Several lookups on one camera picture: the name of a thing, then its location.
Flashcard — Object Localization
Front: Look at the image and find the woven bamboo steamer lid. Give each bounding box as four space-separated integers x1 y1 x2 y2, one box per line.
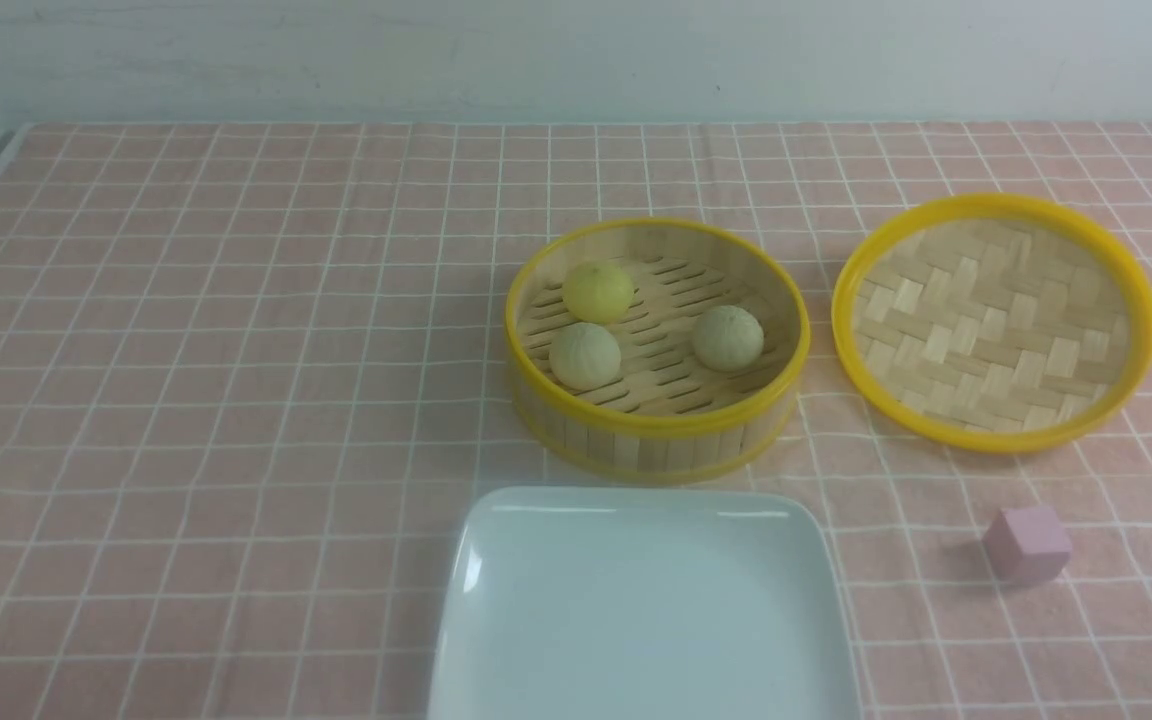
831 194 1152 454

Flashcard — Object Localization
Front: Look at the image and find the white square plate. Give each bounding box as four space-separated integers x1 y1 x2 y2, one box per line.
426 486 864 719

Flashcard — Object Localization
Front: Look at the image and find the yellow-rimmed bamboo steamer basket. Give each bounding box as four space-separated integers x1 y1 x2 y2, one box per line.
505 217 812 484

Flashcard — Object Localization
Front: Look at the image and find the pale green steamed bun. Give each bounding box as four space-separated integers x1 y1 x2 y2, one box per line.
691 305 765 373

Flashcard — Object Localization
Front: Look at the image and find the pink checkered tablecloth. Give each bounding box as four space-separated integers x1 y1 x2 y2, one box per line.
0 122 1152 719

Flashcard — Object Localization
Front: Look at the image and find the beige steamed bun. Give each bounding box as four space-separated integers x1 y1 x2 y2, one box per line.
548 323 622 392

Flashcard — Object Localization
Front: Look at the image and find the yellow steamed bun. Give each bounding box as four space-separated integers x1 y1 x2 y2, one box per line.
561 260 636 325

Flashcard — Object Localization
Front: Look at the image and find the pink cube block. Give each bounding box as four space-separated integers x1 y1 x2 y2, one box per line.
982 505 1073 585

